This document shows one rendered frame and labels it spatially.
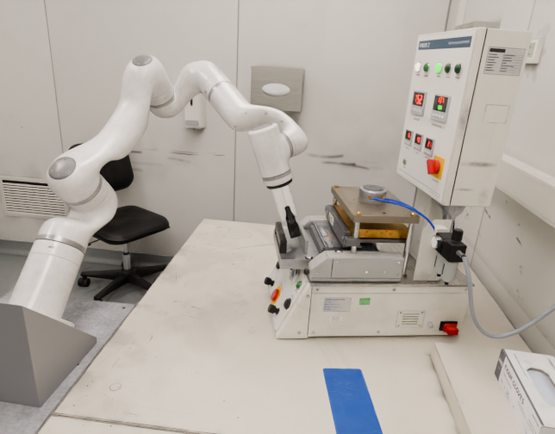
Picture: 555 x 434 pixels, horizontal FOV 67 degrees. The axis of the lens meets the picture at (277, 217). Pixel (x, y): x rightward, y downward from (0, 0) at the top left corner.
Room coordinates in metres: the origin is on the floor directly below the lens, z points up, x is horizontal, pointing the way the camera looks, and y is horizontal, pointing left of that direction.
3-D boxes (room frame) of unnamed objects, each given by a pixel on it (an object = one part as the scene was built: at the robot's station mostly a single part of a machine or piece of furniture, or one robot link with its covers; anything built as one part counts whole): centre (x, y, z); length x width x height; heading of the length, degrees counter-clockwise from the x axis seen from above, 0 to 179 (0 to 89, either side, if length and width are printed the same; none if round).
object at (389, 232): (1.16, -0.27, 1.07); 0.22 x 0.17 x 0.10; 7
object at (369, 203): (1.15, -0.30, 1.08); 0.31 x 0.24 x 0.13; 7
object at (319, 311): (1.15, -0.27, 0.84); 0.53 x 0.37 x 0.17; 97
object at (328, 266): (1.02, -0.21, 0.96); 0.26 x 0.05 x 0.07; 97
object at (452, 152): (1.18, -0.45, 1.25); 0.33 x 0.16 x 0.64; 7
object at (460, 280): (1.17, -0.30, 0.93); 0.46 x 0.35 x 0.01; 97
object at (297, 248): (1.15, -0.15, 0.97); 0.30 x 0.22 x 0.08; 97
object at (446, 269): (0.96, -0.42, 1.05); 0.15 x 0.05 x 0.15; 7
